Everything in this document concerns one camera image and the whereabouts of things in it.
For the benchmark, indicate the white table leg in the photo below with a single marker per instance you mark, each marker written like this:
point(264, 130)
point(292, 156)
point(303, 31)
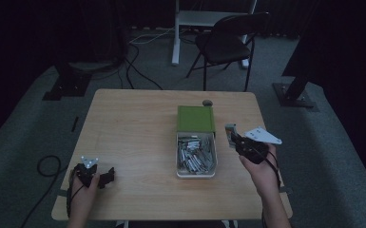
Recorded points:
point(124, 224)
point(229, 224)

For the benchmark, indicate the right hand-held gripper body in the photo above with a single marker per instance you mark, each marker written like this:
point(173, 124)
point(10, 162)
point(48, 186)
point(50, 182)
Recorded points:
point(253, 150)

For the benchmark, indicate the person's left hand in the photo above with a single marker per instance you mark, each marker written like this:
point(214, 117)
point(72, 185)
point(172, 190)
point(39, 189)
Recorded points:
point(82, 194)

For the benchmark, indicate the small grey round object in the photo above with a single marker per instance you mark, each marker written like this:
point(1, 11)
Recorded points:
point(207, 102)

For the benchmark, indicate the white desk frame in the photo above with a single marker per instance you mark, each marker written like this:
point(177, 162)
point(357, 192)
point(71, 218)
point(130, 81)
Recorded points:
point(176, 41)

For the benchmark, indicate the black folding chair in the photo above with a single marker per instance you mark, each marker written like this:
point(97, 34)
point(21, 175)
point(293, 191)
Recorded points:
point(223, 47)

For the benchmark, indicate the person's right hand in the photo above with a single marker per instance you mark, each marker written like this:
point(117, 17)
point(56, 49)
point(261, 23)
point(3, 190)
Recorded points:
point(264, 175)

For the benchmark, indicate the pile of grey packets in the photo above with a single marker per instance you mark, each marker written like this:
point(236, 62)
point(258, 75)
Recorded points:
point(195, 155)

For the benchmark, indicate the small black stick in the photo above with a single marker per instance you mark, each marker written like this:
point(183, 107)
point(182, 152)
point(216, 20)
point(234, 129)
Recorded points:
point(74, 124)

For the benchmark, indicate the green drawer box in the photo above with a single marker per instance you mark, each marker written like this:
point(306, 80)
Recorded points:
point(195, 118)

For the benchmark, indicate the black stand with base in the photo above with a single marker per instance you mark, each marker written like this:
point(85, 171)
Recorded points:
point(293, 96)
point(68, 85)

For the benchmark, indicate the grey tape strip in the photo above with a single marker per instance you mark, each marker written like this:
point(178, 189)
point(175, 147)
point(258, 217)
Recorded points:
point(62, 193)

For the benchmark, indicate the white drawer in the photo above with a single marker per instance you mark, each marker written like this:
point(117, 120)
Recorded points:
point(196, 175)

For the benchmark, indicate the single grey sachet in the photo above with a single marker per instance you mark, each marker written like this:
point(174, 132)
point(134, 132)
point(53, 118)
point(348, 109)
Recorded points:
point(229, 128)

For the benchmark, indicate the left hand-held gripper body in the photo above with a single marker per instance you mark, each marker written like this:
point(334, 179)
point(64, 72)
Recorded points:
point(87, 174)

